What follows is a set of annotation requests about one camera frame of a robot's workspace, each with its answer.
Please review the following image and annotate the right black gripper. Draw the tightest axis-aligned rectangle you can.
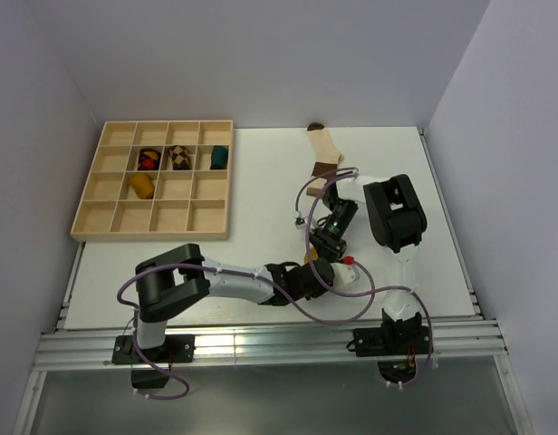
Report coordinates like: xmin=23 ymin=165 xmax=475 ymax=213
xmin=306 ymin=200 xmax=359 ymax=266

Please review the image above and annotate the mustard yellow sock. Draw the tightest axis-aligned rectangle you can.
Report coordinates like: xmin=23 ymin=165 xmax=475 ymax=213
xmin=129 ymin=173 xmax=155 ymax=199

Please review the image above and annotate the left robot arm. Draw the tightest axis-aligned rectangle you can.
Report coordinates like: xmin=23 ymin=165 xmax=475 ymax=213
xmin=132 ymin=243 xmax=336 ymax=362

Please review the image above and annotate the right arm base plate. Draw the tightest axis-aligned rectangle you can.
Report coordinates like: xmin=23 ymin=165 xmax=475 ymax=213
xmin=346 ymin=327 xmax=431 ymax=357

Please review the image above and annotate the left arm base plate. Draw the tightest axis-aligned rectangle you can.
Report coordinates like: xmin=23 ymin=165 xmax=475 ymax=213
xmin=111 ymin=334 xmax=196 ymax=365

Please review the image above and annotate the aluminium frame rail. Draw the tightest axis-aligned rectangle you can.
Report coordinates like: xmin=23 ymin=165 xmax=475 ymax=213
xmin=31 ymin=319 xmax=508 ymax=372

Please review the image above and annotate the brown checkered rolled sock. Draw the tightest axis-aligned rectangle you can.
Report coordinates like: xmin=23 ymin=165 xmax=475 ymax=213
xmin=167 ymin=145 xmax=191 ymax=170

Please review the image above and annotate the dark green rolled sock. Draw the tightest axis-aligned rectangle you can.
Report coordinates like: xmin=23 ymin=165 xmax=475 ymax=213
xmin=210 ymin=145 xmax=228 ymax=170

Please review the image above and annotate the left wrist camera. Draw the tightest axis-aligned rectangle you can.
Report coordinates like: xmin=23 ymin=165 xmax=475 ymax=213
xmin=331 ymin=256 xmax=359 ymax=288

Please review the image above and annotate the wooden compartment tray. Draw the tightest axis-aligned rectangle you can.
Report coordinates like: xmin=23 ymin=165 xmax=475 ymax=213
xmin=71 ymin=120 xmax=235 ymax=242

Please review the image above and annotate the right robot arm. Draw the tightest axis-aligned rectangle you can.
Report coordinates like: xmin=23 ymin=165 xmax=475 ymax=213
xmin=303 ymin=169 xmax=428 ymax=353

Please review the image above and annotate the cream brown striped sock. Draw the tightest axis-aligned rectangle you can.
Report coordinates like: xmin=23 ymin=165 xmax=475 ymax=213
xmin=307 ymin=122 xmax=342 ymax=177

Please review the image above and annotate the red black rolled sock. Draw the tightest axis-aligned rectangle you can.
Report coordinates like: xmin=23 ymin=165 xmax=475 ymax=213
xmin=137 ymin=148 xmax=161 ymax=171

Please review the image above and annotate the yellow bear sock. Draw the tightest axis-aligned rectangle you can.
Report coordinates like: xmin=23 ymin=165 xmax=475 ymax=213
xmin=303 ymin=246 xmax=318 ymax=264

